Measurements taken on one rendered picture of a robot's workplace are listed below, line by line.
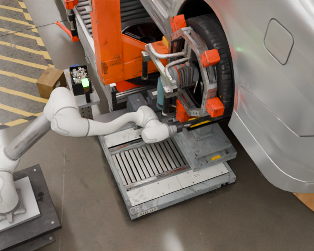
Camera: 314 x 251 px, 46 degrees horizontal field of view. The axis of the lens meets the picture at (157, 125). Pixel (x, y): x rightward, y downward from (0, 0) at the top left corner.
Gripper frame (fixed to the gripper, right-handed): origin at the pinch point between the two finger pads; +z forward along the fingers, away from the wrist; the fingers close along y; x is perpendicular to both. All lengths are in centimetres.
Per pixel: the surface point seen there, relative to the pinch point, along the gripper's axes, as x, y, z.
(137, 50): 55, -39, -20
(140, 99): 21, -54, -23
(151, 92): 23, -53, -13
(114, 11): 79, -12, -35
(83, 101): 30, -57, -64
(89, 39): 81, -116, -37
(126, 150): -16, -67, -41
